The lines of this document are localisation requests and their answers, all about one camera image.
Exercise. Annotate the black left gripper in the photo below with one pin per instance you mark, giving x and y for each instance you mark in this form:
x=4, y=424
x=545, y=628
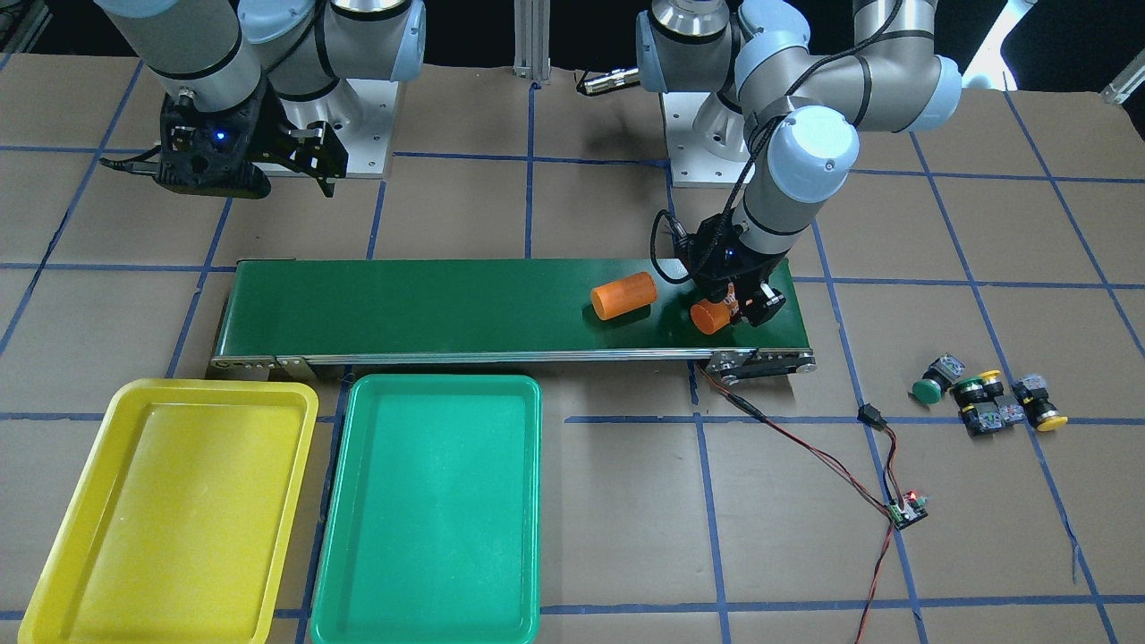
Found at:
x=754, y=274

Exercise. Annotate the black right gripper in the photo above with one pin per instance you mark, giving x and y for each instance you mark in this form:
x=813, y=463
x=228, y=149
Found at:
x=271, y=137

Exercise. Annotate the orange cylinder with 4680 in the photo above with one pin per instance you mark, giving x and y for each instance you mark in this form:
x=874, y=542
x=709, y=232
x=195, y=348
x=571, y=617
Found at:
x=709, y=317

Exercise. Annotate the plain orange cylinder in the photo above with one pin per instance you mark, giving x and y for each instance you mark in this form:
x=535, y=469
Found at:
x=619, y=297

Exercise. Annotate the yellow push button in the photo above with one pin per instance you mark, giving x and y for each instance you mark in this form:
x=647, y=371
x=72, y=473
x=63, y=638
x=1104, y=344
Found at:
x=988, y=376
x=1031, y=391

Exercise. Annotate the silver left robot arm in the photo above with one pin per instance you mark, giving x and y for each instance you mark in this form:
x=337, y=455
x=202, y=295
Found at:
x=802, y=118

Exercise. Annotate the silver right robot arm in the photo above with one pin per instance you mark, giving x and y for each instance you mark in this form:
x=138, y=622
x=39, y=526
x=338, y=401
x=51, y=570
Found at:
x=218, y=53

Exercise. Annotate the green conveyor belt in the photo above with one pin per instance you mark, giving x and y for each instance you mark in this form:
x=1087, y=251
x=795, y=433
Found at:
x=297, y=315

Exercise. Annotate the small green circuit board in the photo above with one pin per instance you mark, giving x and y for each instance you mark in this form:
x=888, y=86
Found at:
x=910, y=509

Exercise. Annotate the green plastic tray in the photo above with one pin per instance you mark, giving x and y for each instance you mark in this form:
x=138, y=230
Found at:
x=433, y=532

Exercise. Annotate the yellow plastic tray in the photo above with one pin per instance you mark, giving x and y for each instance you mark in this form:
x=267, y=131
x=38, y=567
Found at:
x=179, y=526

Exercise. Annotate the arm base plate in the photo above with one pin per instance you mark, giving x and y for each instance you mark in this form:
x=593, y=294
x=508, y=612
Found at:
x=361, y=112
x=709, y=140

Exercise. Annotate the black inline switch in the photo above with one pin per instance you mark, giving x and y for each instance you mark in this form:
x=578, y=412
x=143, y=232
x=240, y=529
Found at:
x=871, y=416

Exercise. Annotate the aluminium frame post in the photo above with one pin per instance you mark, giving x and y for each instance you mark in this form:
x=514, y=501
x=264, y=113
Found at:
x=531, y=23

